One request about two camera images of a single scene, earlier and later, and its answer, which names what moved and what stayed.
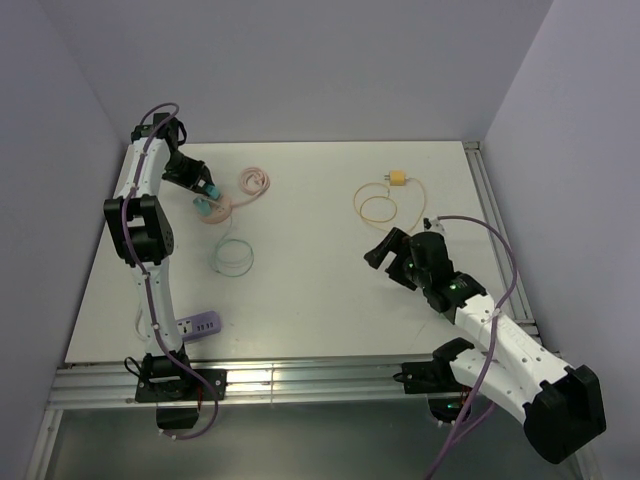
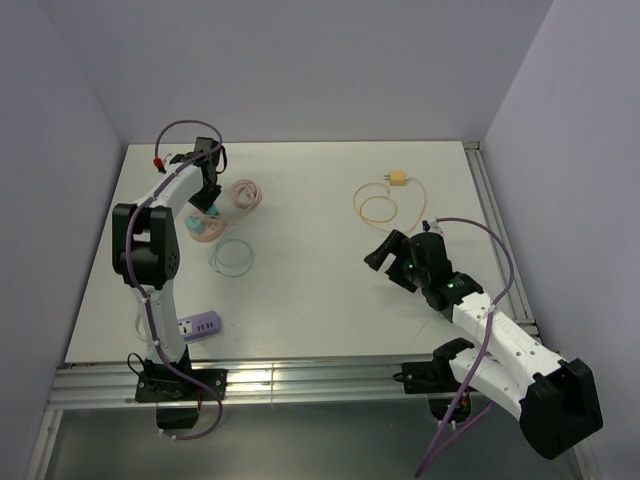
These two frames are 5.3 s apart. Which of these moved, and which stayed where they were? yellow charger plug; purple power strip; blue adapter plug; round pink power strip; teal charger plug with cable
Moved: blue adapter plug; teal charger plug with cable; round pink power strip
Stayed: purple power strip; yellow charger plug
